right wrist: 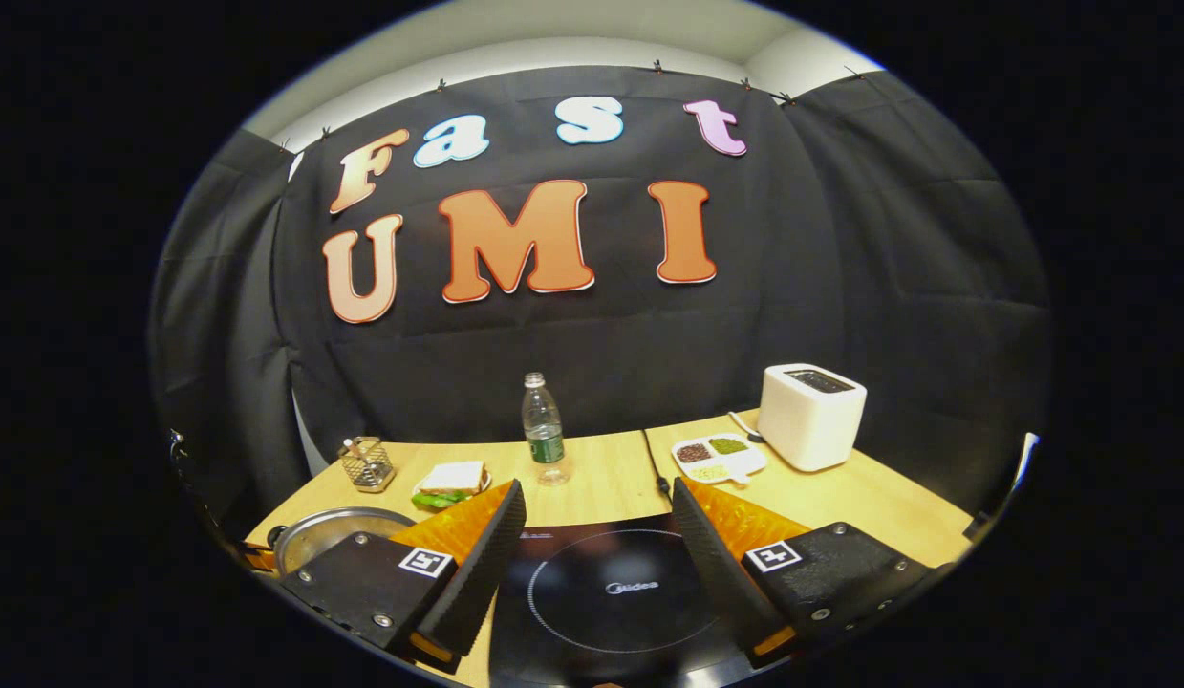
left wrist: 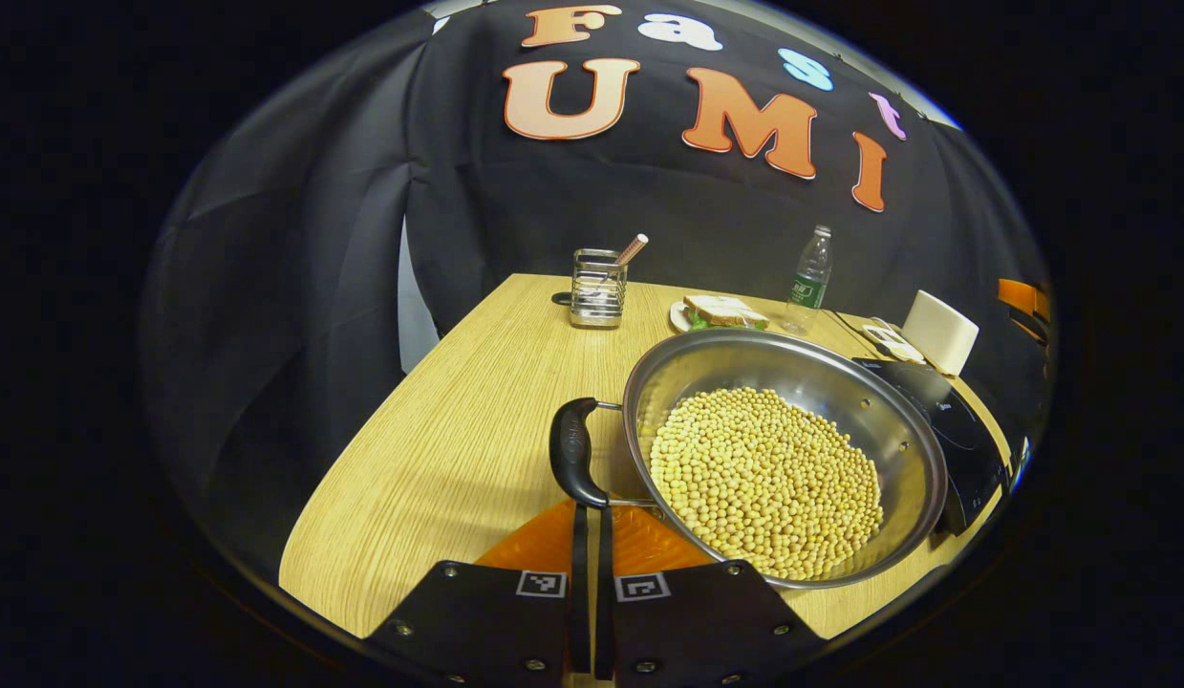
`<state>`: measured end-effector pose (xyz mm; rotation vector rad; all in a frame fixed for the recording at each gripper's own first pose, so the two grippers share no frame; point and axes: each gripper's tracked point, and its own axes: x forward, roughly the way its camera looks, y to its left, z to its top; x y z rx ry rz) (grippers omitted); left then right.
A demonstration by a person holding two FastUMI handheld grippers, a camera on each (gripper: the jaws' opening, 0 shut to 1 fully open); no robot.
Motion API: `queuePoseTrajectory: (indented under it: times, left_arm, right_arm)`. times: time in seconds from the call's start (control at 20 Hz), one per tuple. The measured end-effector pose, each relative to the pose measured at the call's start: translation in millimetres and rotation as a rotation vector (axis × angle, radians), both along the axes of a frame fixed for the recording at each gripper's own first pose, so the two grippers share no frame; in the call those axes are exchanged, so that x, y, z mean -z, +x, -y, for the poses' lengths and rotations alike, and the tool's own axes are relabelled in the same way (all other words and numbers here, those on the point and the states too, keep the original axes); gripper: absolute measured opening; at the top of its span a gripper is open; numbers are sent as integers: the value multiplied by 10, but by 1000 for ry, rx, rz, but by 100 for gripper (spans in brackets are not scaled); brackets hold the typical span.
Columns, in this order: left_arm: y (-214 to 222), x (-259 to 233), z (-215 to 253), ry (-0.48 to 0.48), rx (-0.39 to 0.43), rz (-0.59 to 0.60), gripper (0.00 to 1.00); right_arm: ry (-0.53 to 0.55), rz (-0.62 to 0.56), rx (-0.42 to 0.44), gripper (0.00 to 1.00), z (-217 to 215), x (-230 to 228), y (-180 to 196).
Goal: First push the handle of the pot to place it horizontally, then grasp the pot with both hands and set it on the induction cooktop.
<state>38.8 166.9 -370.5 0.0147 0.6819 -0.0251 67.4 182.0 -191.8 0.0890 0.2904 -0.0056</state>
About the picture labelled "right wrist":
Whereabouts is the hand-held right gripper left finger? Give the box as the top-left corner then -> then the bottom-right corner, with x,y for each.
276,478 -> 528,675

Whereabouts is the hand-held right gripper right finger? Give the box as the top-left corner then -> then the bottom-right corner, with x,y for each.
670,476 -> 936,670

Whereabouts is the steel pot with black handles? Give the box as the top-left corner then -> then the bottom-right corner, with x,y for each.
265,506 -> 419,577

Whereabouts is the black induction cooktop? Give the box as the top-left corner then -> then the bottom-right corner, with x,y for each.
486,513 -> 745,688

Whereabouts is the sandwich with lettuce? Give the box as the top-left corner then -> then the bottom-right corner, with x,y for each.
412,461 -> 487,510

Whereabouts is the white divided spice dish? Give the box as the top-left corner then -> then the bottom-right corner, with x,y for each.
671,433 -> 768,485

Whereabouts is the clear plastic water bottle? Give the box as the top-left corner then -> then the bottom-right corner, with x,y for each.
522,372 -> 570,486

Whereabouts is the white toaster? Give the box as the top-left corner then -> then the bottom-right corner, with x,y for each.
757,363 -> 868,473

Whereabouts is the black backdrop cloth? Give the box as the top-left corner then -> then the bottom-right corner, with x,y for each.
147,65 -> 1056,536

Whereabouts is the black cooktop power cord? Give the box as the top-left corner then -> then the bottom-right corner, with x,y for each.
642,430 -> 673,505

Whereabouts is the wire mesh utensil holder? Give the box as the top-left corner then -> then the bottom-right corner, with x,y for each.
338,436 -> 397,493

